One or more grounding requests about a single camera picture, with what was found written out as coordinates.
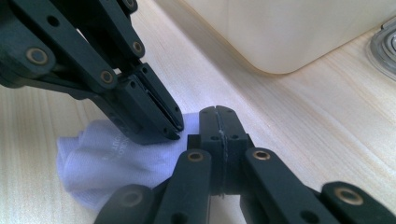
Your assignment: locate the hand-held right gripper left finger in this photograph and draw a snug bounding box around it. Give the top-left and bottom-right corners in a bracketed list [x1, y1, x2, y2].
[186, 105, 226, 197]

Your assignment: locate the lavender sock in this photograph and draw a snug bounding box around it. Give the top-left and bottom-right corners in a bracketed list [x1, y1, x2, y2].
[55, 111, 201, 213]

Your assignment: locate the clear ridged dish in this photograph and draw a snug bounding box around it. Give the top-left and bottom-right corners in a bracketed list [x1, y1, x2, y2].
[365, 17, 396, 82]

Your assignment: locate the white divided storage box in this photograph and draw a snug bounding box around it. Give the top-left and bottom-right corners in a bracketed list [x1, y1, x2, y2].
[182, 0, 396, 75]

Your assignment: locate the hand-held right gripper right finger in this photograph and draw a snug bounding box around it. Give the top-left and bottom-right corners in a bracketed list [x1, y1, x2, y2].
[216, 105, 255, 196]

